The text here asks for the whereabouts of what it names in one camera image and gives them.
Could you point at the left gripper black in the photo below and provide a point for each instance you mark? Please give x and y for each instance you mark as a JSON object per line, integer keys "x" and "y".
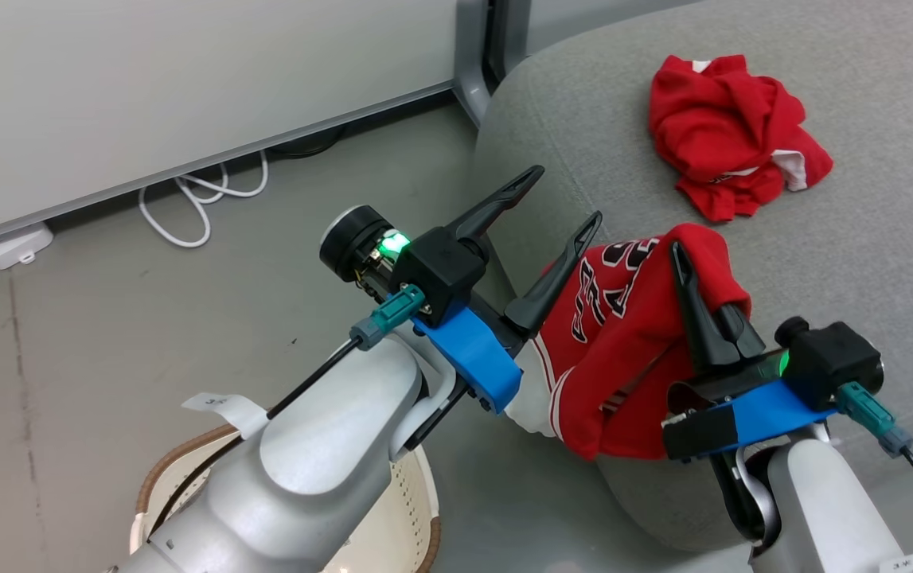
{"x": 432, "y": 270}

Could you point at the wrist blue camera mount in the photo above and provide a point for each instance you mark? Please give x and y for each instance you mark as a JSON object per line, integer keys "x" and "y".
{"x": 743, "y": 422}
{"x": 472, "y": 354}

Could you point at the right wrist blue camera mount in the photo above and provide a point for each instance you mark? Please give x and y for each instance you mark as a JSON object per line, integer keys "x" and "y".
{"x": 743, "y": 422}

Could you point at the left wrist blue camera mount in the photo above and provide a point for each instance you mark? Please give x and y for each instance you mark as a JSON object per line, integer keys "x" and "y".
{"x": 472, "y": 354}

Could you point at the white power adapter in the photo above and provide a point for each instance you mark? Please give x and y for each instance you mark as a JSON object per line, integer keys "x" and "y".
{"x": 14, "y": 245}

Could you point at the grey fabric sofa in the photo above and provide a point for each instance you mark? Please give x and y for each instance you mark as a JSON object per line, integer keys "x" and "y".
{"x": 862, "y": 239}

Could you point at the white plastic laundry basket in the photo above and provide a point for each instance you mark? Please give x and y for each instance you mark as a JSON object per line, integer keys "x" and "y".
{"x": 408, "y": 517}

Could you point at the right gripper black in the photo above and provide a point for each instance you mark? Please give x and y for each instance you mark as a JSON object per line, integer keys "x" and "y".
{"x": 814, "y": 362}

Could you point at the red garment with white trim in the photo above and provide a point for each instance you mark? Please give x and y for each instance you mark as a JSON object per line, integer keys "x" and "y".
{"x": 727, "y": 127}

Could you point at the grey framed partition panel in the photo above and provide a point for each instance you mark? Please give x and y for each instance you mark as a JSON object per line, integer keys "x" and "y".
{"x": 583, "y": 20}

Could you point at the red jersey with lettering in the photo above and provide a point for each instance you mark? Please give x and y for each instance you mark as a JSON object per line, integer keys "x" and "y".
{"x": 623, "y": 350}

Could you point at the white rolling partition panel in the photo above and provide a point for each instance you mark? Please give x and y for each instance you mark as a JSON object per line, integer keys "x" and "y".
{"x": 185, "y": 87}

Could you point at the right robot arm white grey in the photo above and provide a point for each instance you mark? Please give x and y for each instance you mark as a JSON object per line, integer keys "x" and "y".
{"x": 814, "y": 509}

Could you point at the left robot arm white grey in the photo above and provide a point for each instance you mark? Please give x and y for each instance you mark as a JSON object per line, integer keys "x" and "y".
{"x": 305, "y": 469}

